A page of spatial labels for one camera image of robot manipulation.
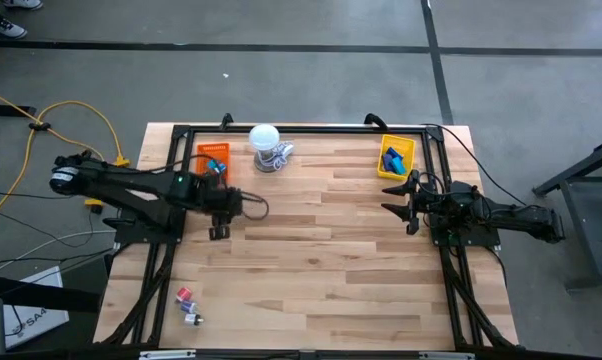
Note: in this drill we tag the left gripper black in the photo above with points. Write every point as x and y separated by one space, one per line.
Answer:
221 200

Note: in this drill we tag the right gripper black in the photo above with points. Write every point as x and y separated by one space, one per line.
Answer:
415 200

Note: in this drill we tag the teal rectangular block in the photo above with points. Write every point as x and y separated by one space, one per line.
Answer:
400 166

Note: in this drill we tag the teal cube plug adapter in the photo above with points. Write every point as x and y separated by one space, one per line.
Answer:
216 166

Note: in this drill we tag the dark blue box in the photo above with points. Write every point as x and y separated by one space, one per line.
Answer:
388 162

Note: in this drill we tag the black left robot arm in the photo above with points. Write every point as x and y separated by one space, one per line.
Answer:
121 182

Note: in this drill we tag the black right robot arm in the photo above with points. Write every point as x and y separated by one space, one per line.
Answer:
511 220

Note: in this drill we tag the orange plastic basket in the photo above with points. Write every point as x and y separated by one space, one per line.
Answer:
211 152

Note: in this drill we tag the yellow plastic basket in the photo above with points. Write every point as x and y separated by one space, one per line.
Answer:
406 142

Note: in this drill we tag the white bulb table lamp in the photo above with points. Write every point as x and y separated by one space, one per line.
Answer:
264 137

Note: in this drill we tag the black metal stand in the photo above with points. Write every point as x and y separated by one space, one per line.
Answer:
577 215

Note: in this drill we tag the black floor beam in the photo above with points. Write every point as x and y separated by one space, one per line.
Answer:
31 295

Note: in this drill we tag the white printed box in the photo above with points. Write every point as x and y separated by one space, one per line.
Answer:
46 325

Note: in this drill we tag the black floor bar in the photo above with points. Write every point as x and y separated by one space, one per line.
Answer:
6 110

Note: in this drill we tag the person's shoe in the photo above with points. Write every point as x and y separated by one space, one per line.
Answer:
23 3
8 28

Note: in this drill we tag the black aluminium table frame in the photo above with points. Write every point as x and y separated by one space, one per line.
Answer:
306 129

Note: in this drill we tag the silver metal bracket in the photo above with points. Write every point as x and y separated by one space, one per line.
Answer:
446 356
166 355

